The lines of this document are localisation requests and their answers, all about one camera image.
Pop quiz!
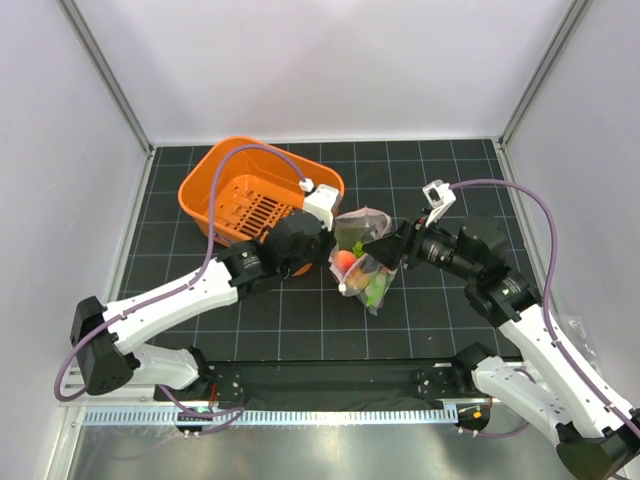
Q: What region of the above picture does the peach toy fruit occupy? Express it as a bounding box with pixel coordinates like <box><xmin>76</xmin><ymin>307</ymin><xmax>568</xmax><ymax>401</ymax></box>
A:
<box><xmin>333</xmin><ymin>250</ymin><xmax>357</xmax><ymax>274</ymax></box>

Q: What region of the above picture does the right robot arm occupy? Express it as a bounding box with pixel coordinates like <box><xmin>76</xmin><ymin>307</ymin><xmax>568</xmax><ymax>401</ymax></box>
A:
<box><xmin>363</xmin><ymin>217</ymin><xmax>639</xmax><ymax>479</ymax></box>

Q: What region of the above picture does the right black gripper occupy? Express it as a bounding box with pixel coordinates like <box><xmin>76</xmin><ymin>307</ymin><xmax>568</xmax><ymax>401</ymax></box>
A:
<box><xmin>362</xmin><ymin>207</ymin><xmax>479</xmax><ymax>281</ymax></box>

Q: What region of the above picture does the black base bar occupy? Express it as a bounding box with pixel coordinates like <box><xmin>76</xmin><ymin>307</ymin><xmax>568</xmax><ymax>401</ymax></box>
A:
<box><xmin>171</xmin><ymin>359</ymin><xmax>488</xmax><ymax>412</ymax></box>

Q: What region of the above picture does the yellow orange toy fruit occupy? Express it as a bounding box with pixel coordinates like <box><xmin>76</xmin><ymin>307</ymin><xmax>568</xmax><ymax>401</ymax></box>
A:
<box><xmin>345</xmin><ymin>269</ymin><xmax>371</xmax><ymax>291</ymax></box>

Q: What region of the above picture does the long green toy vegetable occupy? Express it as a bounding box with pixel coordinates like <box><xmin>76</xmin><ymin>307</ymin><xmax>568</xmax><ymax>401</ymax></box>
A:
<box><xmin>364</xmin><ymin>271</ymin><xmax>393</xmax><ymax>309</ymax></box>

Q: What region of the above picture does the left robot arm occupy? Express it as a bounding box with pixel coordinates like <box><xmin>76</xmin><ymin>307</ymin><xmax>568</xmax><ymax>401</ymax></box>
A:
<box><xmin>70</xmin><ymin>210</ymin><xmax>335</xmax><ymax>400</ymax></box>

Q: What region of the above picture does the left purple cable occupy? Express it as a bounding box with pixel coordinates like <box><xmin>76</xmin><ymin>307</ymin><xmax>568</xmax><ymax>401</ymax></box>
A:
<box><xmin>53</xmin><ymin>143</ymin><xmax>314</xmax><ymax>459</ymax></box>

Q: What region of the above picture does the white slotted cable duct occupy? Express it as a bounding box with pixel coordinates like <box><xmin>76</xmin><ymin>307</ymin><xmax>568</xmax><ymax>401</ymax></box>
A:
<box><xmin>82</xmin><ymin>404</ymin><xmax>458</xmax><ymax>427</ymax></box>

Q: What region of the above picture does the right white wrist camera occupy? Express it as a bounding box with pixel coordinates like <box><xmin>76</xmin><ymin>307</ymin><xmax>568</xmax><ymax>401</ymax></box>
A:
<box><xmin>422</xmin><ymin>180</ymin><xmax>456</xmax><ymax>226</ymax></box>

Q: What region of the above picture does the pink dotted zip bag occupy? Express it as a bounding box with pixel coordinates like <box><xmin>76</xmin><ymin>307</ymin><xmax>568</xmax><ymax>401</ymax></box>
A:
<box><xmin>329</xmin><ymin>207</ymin><xmax>397</xmax><ymax>315</ymax></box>

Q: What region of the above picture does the small green toy vegetable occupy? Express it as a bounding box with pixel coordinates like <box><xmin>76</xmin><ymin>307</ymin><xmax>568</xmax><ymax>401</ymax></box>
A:
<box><xmin>352</xmin><ymin>240</ymin><xmax>379</xmax><ymax>258</ymax></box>

